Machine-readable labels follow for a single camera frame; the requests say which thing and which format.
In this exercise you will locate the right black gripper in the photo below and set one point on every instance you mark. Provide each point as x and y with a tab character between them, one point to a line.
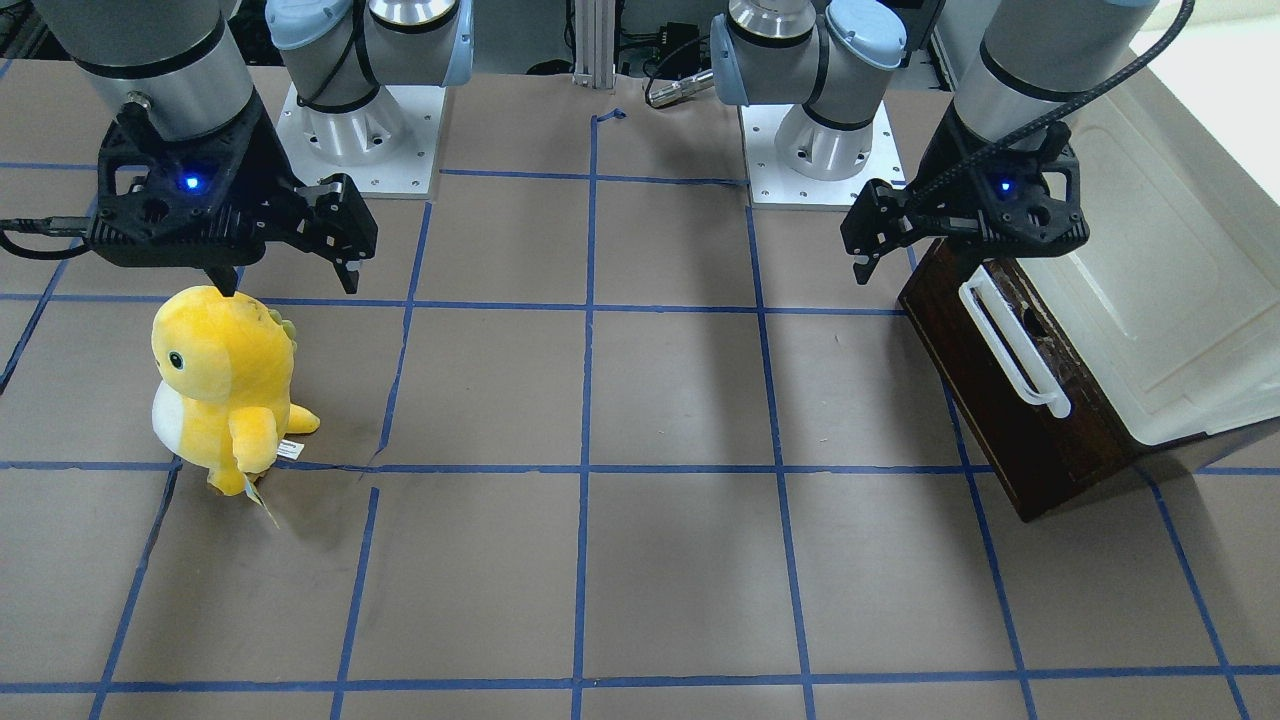
272	163

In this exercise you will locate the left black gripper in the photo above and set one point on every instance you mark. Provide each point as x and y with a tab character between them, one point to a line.
940	160

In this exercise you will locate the white drawer handle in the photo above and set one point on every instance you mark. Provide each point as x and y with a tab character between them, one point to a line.
1014	351

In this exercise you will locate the dark wooden drawer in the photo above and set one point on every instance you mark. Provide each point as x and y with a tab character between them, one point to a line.
1046	465

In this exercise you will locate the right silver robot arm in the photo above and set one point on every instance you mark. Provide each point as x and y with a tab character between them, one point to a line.
184	56

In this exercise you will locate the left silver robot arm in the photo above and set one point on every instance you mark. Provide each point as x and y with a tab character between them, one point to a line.
1037	62

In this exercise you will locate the yellow plush dinosaur toy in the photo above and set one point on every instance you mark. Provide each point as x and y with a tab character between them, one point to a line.
224	400

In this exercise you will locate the cream plastic storage box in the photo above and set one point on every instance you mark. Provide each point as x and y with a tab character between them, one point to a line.
1172	303

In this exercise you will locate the aluminium frame post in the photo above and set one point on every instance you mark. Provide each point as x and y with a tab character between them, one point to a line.
594	43

